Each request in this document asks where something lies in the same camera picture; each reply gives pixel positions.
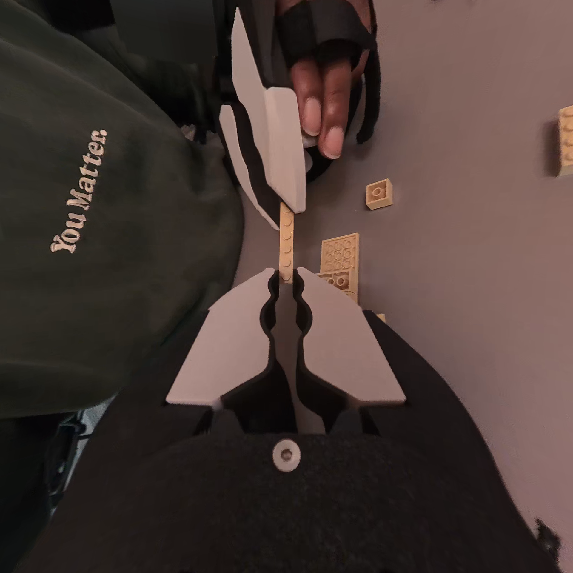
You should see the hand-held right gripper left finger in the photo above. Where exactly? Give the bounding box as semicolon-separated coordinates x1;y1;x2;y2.
166;267;284;431

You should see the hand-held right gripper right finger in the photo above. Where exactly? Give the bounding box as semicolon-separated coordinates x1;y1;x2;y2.
292;267;408;431

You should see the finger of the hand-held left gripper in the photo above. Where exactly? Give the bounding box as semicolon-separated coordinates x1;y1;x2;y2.
218;104;280;232
229;7;309;214

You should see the long narrow tan brick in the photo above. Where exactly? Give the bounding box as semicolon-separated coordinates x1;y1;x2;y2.
278;201;297;286

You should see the large tan brick plate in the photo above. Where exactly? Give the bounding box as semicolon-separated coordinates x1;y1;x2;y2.
321;232;361;275

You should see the tan two-by-two brick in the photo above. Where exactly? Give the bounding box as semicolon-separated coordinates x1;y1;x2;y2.
365;178;395;211

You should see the grey desk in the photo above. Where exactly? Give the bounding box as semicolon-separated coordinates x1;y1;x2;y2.
233;0;573;573

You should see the person's left hand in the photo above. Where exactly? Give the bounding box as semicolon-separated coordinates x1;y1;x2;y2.
274;0;376;160

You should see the person's dark green hoodie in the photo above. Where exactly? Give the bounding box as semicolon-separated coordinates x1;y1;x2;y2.
0;0;246;419

